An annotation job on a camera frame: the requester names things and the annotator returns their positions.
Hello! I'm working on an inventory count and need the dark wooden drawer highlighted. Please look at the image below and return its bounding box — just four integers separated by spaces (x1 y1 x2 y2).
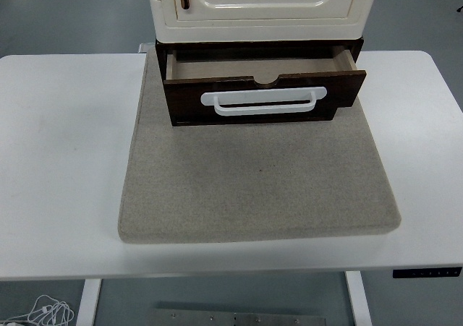
163 44 368 121

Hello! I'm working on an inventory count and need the dark wooden drawer case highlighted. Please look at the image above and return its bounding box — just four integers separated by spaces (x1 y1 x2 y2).
155 36 365 127

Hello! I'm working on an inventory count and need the white cable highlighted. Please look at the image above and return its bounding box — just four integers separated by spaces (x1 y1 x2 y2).
0 294 76 326

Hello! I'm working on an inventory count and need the white drawer handle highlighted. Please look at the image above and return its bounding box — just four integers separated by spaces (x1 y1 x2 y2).
200 86 328 117

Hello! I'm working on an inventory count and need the black table control panel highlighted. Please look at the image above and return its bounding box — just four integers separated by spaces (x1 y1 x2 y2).
392 266 463 279

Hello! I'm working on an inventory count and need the grey metal plate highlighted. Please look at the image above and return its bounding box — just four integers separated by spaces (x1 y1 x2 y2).
155 307 326 326

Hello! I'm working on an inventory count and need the beige fabric mat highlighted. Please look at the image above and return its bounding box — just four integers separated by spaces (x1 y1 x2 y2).
118 49 402 244

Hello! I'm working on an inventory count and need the white table leg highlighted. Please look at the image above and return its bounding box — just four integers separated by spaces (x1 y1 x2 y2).
76 278 103 326
345 270 373 326

